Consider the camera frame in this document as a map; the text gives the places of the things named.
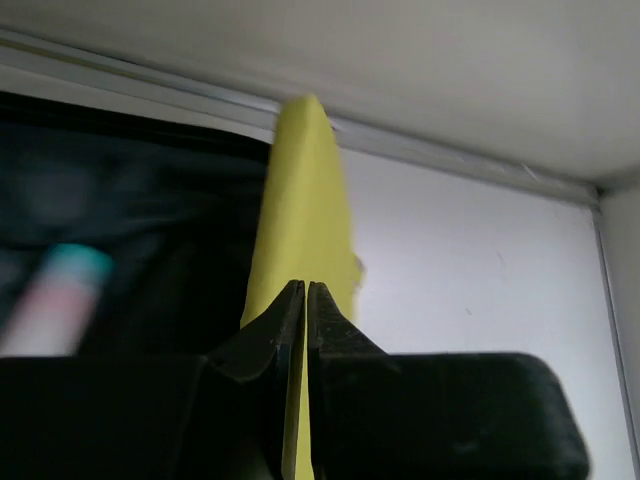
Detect white bottle teal cap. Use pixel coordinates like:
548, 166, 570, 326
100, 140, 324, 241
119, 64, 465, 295
1, 244, 113, 357

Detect yellow-green shorts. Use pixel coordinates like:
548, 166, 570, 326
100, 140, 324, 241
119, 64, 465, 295
239, 94, 364, 480

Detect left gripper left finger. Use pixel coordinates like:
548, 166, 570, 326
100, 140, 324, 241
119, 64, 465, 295
211, 280, 305, 479

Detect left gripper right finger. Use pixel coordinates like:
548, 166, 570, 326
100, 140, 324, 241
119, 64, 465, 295
307, 282, 400, 479

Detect yellow hard-shell suitcase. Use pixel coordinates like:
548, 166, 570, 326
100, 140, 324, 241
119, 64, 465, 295
1, 93, 270, 354

